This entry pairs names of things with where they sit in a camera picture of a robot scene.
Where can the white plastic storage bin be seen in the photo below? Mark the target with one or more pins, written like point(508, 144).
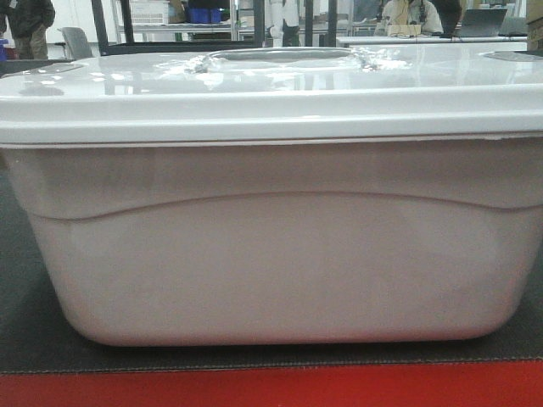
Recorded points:
point(240, 244)

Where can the white glossy bin lid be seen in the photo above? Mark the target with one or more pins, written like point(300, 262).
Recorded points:
point(276, 96)

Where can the blue crates on far shelf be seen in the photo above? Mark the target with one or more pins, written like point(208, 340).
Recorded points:
point(204, 15)

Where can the seated person beige shirt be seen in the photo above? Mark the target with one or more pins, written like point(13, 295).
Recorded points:
point(421, 13)

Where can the grey office chair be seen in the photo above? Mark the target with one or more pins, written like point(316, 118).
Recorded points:
point(76, 44)

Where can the grey open laptop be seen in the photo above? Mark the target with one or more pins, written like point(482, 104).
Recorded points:
point(481, 22)

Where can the white background table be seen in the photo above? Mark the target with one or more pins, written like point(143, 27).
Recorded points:
point(353, 41)

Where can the standing person dark jacket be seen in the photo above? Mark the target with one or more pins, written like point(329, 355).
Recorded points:
point(28, 21)

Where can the black metal frame rack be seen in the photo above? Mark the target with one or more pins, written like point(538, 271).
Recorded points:
point(144, 27)

